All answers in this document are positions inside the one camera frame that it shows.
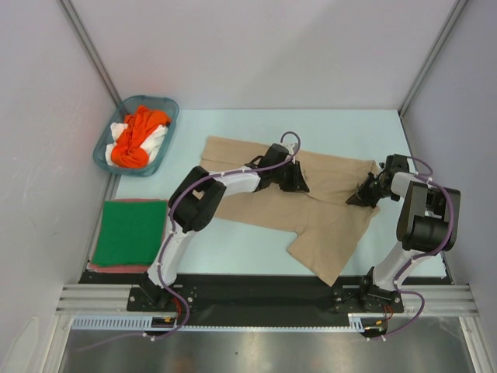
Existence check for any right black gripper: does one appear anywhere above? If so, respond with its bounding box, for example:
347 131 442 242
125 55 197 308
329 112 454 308
347 172 398 209

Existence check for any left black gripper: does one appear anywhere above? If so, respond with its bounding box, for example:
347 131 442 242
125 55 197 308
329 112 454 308
270 160 309 193

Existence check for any beige t shirt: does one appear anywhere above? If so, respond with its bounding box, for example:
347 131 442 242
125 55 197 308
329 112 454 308
215 151 379 285

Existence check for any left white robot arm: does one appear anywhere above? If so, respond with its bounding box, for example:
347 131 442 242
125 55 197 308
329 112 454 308
139 141 309 311

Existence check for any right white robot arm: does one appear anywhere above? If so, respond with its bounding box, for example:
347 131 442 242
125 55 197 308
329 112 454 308
346 154 461 312

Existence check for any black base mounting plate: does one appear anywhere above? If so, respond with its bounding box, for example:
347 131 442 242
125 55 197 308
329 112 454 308
77 271 455 331

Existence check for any white t shirt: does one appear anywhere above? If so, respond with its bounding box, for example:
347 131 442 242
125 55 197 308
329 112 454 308
104 122 169 169

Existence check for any teal plastic laundry basket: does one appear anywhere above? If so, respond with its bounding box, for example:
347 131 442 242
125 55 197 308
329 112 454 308
93 95 179 176

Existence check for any orange t shirt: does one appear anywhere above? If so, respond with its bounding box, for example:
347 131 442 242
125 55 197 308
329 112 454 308
109 104 172 169

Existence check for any green folded t shirt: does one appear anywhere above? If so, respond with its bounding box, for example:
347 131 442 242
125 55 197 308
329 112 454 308
91 198 169 268

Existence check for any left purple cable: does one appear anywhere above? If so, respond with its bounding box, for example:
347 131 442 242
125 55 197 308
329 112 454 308
75 131 302 350

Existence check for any right white cable duct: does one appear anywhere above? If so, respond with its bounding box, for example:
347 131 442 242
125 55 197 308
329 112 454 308
348 313 392 331

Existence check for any white cable duct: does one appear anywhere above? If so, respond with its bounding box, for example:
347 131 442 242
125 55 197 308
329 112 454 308
72 315 176 331
348 313 392 331

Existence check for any aluminium frame rail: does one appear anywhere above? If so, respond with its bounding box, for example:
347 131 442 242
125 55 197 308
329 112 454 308
55 284 478 317

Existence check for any left white cable duct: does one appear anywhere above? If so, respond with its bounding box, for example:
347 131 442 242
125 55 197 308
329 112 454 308
72 315 176 331

